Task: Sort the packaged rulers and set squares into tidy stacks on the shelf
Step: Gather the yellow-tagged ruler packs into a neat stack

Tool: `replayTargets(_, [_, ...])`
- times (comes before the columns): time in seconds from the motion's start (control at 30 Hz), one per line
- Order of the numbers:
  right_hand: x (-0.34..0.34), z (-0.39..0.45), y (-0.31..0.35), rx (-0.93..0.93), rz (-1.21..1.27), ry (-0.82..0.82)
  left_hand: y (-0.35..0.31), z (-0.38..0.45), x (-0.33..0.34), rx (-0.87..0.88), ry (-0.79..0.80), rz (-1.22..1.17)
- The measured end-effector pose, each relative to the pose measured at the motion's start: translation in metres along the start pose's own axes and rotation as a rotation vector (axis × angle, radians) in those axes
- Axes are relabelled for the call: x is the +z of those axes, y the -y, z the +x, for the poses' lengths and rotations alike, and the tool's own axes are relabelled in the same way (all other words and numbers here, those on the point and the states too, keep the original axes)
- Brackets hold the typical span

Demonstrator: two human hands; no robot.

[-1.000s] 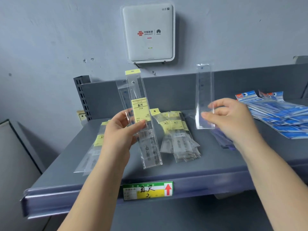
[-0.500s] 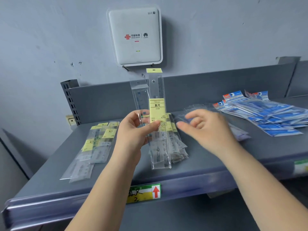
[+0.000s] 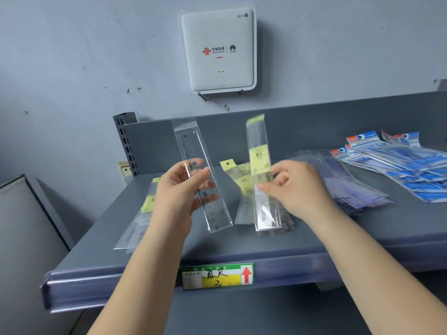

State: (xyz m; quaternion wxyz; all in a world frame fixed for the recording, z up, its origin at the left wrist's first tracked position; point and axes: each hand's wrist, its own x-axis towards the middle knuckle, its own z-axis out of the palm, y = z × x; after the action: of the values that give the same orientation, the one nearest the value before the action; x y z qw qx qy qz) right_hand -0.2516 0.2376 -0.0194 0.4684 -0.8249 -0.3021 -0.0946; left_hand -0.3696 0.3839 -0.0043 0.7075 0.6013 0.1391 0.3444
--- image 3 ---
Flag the white wall router box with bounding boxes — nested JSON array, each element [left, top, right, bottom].
[[178, 6, 258, 95]]

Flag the green yellow shelf price label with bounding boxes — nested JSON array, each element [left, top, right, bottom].
[[181, 263, 255, 291]]

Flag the pile of blue set-square packets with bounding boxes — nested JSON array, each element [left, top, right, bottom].
[[330, 130, 447, 203]]

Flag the grey leaning board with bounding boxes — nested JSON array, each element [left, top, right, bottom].
[[0, 174, 75, 335]]

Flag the person's left hand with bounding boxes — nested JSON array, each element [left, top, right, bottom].
[[148, 158, 220, 240]]

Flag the person's right forearm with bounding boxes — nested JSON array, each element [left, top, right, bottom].
[[312, 212, 447, 335]]

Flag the grey shelf back panel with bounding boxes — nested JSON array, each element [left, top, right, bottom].
[[124, 90, 447, 177]]

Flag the clear straight ruler packet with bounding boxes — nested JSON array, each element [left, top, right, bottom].
[[171, 117, 234, 234], [245, 114, 284, 231]]

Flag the pile of clear rulers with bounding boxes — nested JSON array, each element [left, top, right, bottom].
[[113, 176, 165, 254]]

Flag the person's left forearm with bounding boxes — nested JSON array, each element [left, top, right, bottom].
[[87, 225, 193, 335]]

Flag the thin router cable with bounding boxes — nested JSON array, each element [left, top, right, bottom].
[[198, 92, 230, 111]]

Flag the person's right hand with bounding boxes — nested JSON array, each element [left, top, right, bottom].
[[257, 159, 342, 231]]

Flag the clear purple ruler packets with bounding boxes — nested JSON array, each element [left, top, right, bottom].
[[286, 149, 393, 215]]

